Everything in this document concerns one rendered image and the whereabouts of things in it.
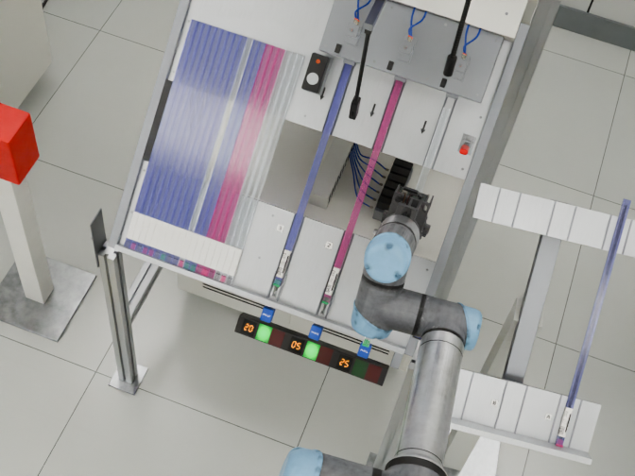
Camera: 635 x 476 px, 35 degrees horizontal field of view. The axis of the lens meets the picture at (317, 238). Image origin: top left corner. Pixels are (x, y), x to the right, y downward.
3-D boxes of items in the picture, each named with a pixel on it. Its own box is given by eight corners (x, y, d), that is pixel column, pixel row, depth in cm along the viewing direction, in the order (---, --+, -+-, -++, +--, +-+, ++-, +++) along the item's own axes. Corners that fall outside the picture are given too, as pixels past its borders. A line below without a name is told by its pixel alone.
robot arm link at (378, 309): (406, 351, 172) (423, 296, 167) (344, 334, 172) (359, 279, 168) (410, 331, 179) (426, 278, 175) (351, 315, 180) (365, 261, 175)
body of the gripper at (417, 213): (436, 195, 187) (427, 214, 176) (422, 235, 191) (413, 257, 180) (398, 182, 188) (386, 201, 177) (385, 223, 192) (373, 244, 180)
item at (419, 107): (465, 178, 207) (464, 179, 202) (174, 80, 215) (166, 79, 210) (519, 25, 202) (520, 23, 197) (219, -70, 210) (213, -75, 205)
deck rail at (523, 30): (415, 350, 213) (412, 357, 207) (405, 348, 213) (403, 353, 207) (528, 28, 202) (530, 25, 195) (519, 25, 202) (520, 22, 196)
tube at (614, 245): (561, 445, 198) (562, 447, 197) (555, 443, 198) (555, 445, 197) (630, 200, 193) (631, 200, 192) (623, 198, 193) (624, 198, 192)
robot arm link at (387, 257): (355, 280, 167) (367, 235, 164) (368, 258, 177) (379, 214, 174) (400, 295, 166) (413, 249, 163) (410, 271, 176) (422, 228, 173)
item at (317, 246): (406, 345, 210) (405, 348, 207) (123, 242, 218) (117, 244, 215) (436, 261, 207) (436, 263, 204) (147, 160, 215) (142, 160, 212)
